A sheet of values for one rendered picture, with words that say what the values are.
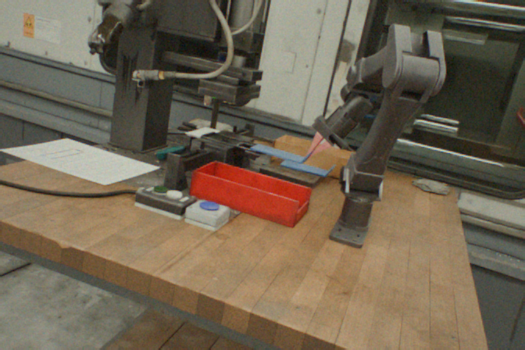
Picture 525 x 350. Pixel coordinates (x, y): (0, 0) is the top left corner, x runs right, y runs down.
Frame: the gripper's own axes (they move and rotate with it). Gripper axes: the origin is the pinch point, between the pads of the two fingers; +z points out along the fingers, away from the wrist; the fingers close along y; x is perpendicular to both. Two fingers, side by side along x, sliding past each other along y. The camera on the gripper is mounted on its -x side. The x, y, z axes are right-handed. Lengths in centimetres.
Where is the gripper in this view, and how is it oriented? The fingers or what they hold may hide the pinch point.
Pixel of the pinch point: (308, 155)
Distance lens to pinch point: 120.4
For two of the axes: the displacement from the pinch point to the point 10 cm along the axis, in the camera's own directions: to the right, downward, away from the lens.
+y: -7.0, -7.1, 0.7
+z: -6.5, 6.8, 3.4
